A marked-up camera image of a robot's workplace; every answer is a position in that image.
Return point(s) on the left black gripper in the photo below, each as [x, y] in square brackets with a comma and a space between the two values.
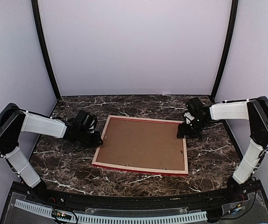
[97, 139]

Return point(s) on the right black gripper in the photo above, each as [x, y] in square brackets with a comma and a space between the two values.
[183, 131]

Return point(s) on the brown backing board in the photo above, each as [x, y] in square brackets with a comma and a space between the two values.
[141, 144]

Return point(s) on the wooden picture frame red edge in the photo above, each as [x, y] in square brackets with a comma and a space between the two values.
[96, 161]

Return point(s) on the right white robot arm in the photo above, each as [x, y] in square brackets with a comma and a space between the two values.
[252, 113]

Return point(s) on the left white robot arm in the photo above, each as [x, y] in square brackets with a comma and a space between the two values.
[19, 127]

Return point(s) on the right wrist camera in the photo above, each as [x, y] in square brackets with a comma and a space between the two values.
[188, 117]

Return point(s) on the black front table rail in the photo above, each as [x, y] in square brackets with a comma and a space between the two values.
[204, 201]

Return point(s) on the grey slotted cable duct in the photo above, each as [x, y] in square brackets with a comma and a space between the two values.
[106, 216]

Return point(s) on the right black corner post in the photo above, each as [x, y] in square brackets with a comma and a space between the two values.
[226, 48]

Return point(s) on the black corner post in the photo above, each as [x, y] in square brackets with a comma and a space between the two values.
[44, 50]
[226, 48]

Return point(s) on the left black corner post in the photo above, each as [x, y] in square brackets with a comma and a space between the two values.
[44, 50]

